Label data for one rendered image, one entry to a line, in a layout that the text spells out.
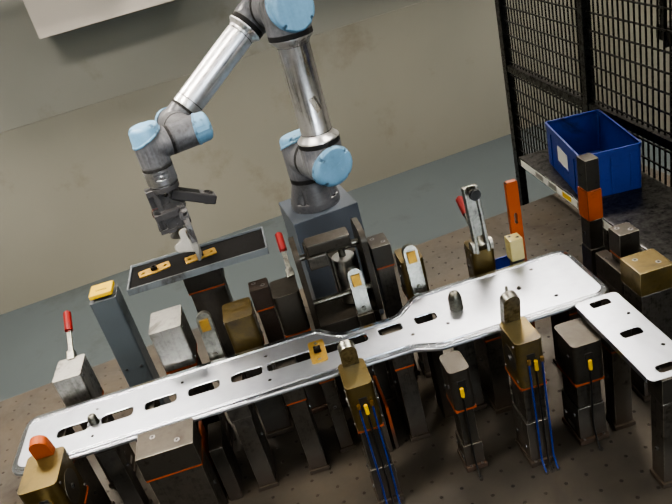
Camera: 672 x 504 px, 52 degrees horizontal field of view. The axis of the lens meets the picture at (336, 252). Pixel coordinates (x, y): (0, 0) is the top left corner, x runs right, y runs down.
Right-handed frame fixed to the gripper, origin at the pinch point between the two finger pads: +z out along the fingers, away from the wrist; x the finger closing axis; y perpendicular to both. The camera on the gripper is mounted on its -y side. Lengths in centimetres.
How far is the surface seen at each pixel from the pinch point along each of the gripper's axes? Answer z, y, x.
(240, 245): 2.0, -10.5, 2.5
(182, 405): 18.0, 16.3, 36.4
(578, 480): 48, -56, 76
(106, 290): 2.0, 25.3, -0.7
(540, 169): 15, -104, 0
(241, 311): 10.0, -3.9, 21.1
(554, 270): 18, -76, 45
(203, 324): 9.3, 5.6, 21.2
